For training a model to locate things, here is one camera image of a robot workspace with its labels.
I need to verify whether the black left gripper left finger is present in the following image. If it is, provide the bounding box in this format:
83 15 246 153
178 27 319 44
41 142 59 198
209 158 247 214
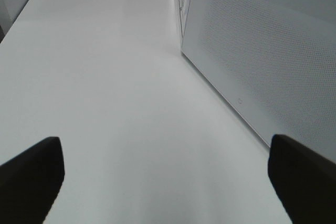
1 136 65 223

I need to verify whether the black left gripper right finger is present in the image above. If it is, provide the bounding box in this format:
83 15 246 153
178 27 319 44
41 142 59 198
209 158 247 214
267 134 335 223

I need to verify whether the white microwave door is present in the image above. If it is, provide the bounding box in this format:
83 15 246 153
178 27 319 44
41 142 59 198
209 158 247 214
182 0 335 160

